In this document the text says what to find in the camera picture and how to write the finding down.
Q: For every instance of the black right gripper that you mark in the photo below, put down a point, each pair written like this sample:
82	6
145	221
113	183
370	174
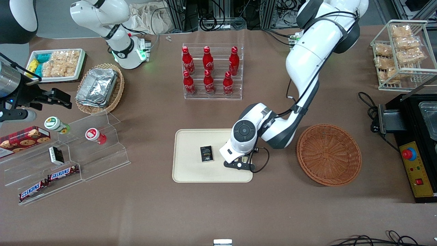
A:
28	94

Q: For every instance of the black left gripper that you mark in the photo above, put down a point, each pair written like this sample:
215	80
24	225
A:
256	150

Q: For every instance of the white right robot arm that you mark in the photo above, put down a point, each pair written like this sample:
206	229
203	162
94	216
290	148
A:
102	17

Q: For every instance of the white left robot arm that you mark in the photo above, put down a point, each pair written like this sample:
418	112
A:
307	58

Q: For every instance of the white rectangular snack tray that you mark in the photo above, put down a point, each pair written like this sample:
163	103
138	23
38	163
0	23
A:
80	73

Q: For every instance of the beige plastic tray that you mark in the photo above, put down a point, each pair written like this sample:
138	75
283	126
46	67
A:
191	171

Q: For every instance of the light wicker basket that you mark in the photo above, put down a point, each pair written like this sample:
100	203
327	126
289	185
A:
117	92

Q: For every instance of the brown wicker basket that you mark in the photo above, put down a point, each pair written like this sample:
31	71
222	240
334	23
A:
327	153

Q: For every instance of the green lid cup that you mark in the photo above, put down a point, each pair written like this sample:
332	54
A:
54	123

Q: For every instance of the small black snack pack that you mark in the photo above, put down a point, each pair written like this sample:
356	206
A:
206	153

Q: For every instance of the rice cracker bag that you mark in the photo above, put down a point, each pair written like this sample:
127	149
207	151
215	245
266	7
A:
71	61
53	65

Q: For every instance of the stack of foil trays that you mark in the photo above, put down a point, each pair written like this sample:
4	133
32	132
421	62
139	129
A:
97	87

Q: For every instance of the teal snack pack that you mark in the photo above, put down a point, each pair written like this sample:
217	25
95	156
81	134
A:
43	58
38	70

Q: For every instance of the yellow snack pack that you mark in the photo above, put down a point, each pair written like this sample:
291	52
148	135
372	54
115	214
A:
32	65

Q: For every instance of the red lid cup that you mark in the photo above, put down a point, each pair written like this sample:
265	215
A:
94	134

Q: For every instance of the red cookie box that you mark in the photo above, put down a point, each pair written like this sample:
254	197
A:
24	140

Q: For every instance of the small black white box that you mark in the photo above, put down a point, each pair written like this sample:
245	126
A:
56	155

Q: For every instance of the clear acrylic step display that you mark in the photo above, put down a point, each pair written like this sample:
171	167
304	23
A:
102	160

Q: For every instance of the snickers chocolate bar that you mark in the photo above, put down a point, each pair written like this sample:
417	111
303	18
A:
32	191
63	173

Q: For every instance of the clear acrylic bottle rack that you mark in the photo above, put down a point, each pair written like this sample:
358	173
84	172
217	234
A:
218	92

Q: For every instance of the silver metal object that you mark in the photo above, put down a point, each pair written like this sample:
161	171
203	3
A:
222	242

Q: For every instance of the red cola bottle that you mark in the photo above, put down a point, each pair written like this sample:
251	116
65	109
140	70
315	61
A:
208	60
187	61
228	85
188	85
234	62
209	83

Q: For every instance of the beige cloth bag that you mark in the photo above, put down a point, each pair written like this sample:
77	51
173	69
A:
150	18

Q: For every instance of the red emergency stop button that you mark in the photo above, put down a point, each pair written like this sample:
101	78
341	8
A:
408	154

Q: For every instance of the fried snack bag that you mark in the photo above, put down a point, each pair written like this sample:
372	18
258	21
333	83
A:
401	31
391	76
384	62
411	55
383	50
408	42

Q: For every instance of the black machine with yellow panel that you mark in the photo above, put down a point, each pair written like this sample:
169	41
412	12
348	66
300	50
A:
409	116

